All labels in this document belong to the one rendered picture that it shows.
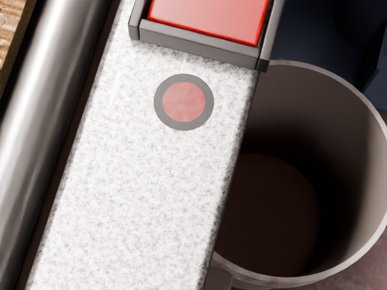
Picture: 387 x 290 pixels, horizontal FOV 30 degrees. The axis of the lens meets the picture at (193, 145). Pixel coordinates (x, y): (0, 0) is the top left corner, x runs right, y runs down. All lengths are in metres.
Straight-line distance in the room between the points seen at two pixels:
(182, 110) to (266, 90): 0.69
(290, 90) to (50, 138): 0.71
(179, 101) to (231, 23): 0.05
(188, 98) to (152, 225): 0.07
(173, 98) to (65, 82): 0.06
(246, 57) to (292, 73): 0.64
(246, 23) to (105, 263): 0.14
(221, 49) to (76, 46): 0.08
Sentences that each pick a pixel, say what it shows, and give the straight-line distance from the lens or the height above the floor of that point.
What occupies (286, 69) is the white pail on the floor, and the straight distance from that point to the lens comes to 1.00.
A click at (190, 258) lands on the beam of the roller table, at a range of 0.36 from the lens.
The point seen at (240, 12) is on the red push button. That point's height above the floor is 0.93.
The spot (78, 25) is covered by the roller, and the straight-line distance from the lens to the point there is 0.40.
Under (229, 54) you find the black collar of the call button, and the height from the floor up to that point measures 0.93.
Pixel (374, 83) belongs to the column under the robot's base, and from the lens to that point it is 1.41.
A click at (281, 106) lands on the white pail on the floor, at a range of 1.12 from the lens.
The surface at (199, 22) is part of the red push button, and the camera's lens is 0.38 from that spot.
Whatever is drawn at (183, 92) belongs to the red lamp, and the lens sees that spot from 0.38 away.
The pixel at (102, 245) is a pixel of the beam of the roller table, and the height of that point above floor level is 0.92.
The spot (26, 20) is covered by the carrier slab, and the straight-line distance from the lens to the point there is 0.39.
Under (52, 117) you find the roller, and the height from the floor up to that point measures 0.91.
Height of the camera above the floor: 1.27
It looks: 73 degrees down
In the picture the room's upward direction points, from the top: 5 degrees clockwise
